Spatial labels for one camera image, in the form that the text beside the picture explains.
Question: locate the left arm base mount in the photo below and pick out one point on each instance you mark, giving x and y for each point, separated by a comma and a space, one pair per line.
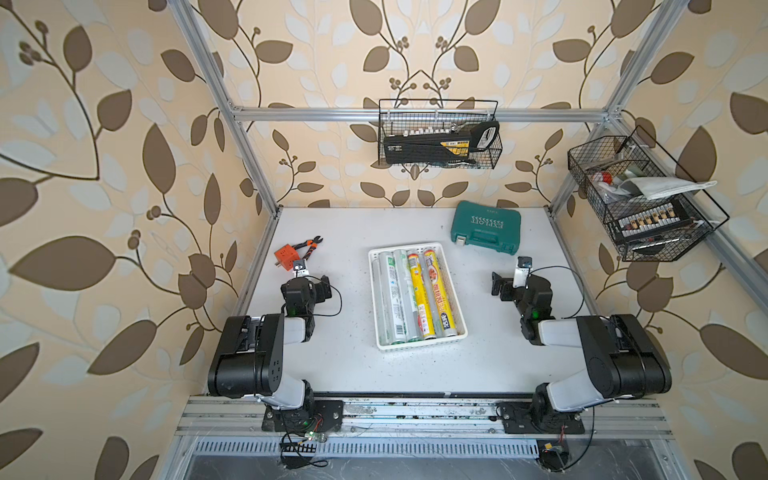
314, 416

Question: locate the yellow wrap roll group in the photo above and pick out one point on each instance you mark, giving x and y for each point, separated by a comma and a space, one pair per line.
419, 292

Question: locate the orange black cutting pliers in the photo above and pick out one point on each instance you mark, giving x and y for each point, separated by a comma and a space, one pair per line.
306, 248

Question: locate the white paper in basket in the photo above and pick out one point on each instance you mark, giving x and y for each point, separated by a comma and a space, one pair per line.
654, 188

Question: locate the right black wire basket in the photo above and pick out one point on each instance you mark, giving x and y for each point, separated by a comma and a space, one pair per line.
599, 166

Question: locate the yellow wrap roll with salmon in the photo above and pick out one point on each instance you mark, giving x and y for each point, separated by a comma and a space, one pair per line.
441, 297

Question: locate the drill bit set box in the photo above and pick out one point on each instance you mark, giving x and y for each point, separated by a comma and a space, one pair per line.
654, 221

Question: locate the black wire basket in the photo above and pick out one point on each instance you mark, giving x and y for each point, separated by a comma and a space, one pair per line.
599, 166
404, 112

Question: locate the aluminium front rail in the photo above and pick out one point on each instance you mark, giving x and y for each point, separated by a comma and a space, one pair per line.
412, 417

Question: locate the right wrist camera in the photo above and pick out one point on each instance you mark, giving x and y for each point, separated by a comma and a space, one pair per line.
522, 271

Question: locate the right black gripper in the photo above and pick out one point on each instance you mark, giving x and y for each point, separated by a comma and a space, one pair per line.
507, 287

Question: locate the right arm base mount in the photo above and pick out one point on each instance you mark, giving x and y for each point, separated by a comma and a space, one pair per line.
527, 418

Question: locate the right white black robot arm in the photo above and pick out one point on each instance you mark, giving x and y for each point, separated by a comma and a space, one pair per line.
621, 362

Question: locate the back black wire basket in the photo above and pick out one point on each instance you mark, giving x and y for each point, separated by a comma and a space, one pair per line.
404, 112

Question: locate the white perforated plastic basket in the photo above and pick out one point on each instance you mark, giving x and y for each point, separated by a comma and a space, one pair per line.
460, 322

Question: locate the silver green wrap roll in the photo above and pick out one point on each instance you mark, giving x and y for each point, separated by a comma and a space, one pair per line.
392, 297

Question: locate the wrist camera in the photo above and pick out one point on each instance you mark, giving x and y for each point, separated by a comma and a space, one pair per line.
300, 268
522, 271

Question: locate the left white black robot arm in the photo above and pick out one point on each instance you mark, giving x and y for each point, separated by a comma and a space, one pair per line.
249, 358

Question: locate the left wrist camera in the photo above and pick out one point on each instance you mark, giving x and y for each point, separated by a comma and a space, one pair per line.
300, 268

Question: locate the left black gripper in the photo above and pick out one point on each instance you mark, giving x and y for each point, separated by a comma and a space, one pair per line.
320, 289

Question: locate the black yellow tool in basket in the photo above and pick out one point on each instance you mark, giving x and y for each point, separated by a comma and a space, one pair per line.
452, 145

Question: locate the green plastic tool case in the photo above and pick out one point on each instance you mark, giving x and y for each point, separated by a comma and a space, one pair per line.
488, 227

